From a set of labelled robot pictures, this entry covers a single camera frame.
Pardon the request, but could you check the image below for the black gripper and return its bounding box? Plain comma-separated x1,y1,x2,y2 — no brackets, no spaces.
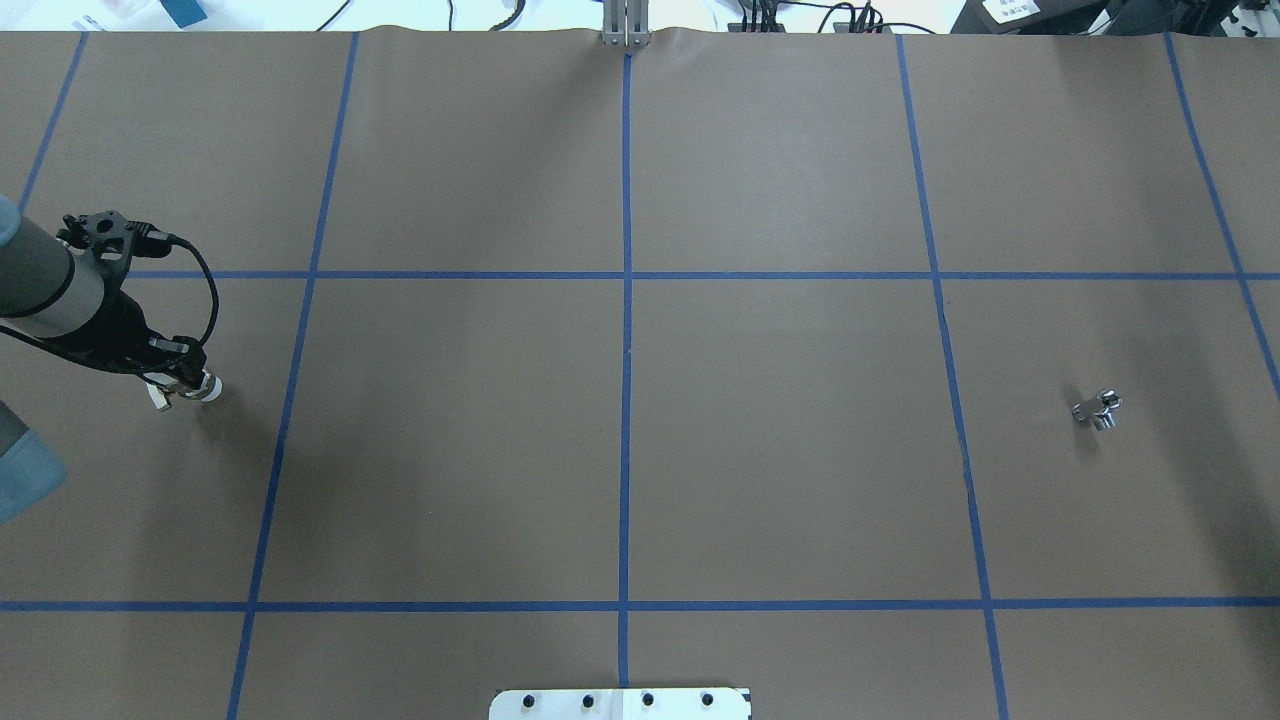
61,290,207,384

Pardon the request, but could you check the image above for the white chrome PPR ball valve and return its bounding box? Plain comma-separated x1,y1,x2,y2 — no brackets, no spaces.
142,370,224,413

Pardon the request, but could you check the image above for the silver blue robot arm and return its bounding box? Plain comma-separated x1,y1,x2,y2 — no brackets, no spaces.
1,197,224,410
1,402,68,523

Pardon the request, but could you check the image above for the chrome pipe fitting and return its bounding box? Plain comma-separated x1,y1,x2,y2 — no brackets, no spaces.
1071,389,1123,430

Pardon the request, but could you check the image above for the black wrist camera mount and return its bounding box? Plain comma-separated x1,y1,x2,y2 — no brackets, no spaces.
55,210,151,261

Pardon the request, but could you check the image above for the black camera cable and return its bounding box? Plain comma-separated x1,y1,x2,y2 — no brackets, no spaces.
140,231,220,351

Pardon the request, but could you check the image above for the aluminium frame post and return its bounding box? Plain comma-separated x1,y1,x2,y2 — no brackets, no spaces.
600,0,652,49

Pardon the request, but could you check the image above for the white metal base plate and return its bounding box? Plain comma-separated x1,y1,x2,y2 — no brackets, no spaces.
488,687,753,719

